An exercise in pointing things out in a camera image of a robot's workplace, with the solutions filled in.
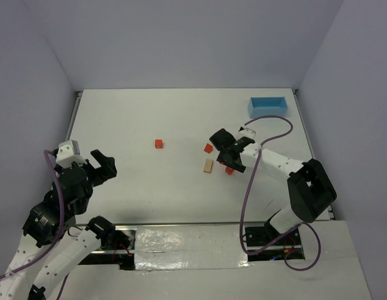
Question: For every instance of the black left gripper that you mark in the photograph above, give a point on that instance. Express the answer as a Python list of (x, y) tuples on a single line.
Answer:
[(95, 172)]

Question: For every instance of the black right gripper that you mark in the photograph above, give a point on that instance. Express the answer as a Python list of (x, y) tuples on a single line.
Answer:
[(230, 153)]

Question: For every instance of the red R cube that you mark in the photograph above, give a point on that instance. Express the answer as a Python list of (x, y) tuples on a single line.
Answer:
[(229, 170)]

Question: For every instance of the plain red cube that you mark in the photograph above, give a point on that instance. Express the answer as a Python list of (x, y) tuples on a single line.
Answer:
[(158, 144)]

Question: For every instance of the blue plastic bin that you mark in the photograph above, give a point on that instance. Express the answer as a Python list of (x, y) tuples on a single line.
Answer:
[(263, 106)]

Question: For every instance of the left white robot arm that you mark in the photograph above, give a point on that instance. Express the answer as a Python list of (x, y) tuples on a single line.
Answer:
[(30, 275)]

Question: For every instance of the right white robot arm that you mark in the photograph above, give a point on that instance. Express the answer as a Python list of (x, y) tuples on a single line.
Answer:
[(310, 190)]

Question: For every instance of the natural wood rectangular block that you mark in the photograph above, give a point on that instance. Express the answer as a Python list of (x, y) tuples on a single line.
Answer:
[(208, 166)]

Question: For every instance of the red wedge block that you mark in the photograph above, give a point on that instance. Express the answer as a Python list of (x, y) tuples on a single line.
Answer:
[(208, 148)]

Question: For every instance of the silver tape sheet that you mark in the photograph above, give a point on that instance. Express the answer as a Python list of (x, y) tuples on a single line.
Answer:
[(189, 247)]

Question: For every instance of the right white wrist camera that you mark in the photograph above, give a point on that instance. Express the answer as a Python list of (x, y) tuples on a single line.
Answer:
[(244, 131)]

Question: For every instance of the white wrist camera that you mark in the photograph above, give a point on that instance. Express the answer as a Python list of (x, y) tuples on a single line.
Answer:
[(68, 153), (244, 131)]

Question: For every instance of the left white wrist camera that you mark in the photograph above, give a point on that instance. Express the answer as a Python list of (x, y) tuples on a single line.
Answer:
[(68, 153)]

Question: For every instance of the left aluminium table rail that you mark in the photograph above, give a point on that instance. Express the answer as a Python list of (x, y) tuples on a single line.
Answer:
[(61, 123)]

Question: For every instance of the aluminium table rail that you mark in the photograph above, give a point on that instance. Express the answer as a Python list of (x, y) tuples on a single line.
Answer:
[(61, 123), (294, 91)]

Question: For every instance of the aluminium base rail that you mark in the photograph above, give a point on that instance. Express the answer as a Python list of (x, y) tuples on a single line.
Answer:
[(122, 253)]

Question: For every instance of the right aluminium table rail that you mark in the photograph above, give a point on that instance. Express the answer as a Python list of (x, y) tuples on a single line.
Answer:
[(294, 91)]

